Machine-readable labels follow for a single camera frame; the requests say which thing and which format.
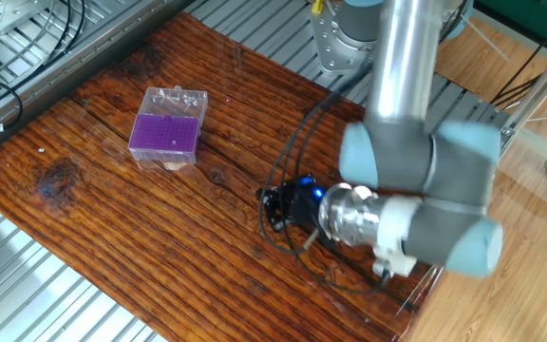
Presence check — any black floor cable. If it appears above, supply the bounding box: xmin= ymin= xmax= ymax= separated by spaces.
xmin=490 ymin=9 xmax=547 ymax=108

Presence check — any aluminium edge rail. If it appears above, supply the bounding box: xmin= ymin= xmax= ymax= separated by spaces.
xmin=0 ymin=0 xmax=195 ymax=166

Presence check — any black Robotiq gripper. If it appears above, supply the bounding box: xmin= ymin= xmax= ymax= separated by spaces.
xmin=255 ymin=175 xmax=327 ymax=234

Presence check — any purple pipette tip box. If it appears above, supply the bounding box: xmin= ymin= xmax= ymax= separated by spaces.
xmin=127 ymin=85 xmax=209 ymax=166

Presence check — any silver perforated metal plate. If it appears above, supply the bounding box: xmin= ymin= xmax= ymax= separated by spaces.
xmin=0 ymin=0 xmax=55 ymax=37

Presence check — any aluminium frame post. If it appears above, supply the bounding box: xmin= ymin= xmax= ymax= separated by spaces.
xmin=496 ymin=32 xmax=547 ymax=143

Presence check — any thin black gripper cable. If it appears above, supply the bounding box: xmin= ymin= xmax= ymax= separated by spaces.
xmin=277 ymin=75 xmax=374 ymax=267

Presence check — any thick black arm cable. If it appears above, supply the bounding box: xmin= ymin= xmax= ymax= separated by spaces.
xmin=257 ymin=70 xmax=393 ymax=295

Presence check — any wood grain table board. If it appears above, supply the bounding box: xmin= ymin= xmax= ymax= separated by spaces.
xmin=0 ymin=11 xmax=494 ymax=342

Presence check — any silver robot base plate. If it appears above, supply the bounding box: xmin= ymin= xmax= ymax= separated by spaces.
xmin=309 ymin=0 xmax=384 ymax=76

